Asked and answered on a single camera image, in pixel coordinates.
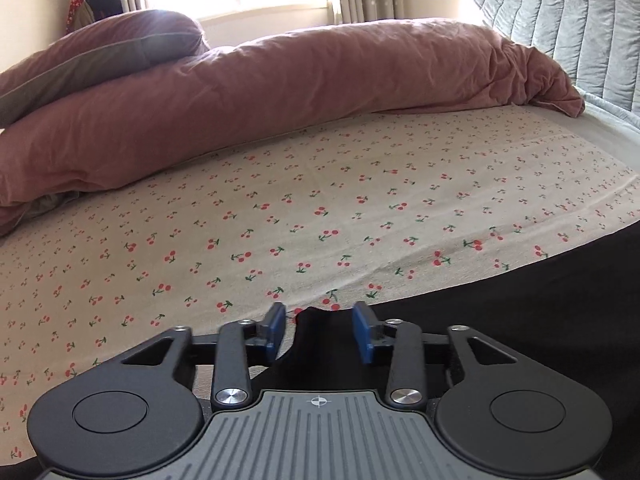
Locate pink grey pillow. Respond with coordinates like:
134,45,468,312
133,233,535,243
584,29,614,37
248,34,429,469
1,10,209,128

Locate hanging dark red clothes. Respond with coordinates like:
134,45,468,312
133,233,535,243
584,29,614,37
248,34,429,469
65,0,122,35

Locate grey quilted headboard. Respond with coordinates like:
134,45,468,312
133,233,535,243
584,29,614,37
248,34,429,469
473,0,639,122

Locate cherry print bed sheet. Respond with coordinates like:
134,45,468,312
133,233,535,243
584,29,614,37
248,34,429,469
1,106,639,464

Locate pink duvet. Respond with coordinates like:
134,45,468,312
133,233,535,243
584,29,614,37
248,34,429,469
1,18,585,232

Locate black pants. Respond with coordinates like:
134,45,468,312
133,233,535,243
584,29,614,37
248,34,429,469
0,219,640,480

